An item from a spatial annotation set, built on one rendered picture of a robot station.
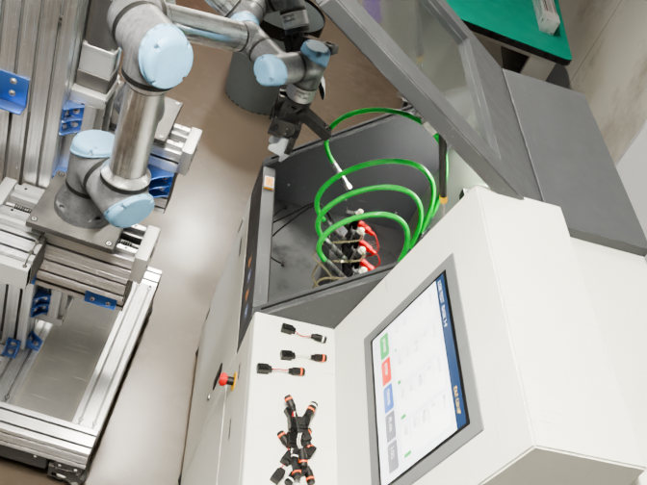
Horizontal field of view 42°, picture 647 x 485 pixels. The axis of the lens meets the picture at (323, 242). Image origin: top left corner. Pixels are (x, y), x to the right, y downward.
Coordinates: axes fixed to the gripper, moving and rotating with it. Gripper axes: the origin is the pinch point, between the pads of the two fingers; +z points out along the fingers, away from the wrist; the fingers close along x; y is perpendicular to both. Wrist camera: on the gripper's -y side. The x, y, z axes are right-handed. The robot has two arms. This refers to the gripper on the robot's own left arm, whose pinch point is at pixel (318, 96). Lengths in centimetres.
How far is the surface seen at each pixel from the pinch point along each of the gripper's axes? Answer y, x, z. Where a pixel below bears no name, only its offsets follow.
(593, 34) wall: -16, -341, -2
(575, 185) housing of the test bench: -67, -2, 36
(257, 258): 18.2, 21.9, 40.6
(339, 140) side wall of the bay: 6.5, -19.6, 14.4
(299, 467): -15, 71, 78
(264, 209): 24.1, 4.1, 29.4
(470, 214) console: -52, 39, 33
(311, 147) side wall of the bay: 15.4, -17.0, 15.0
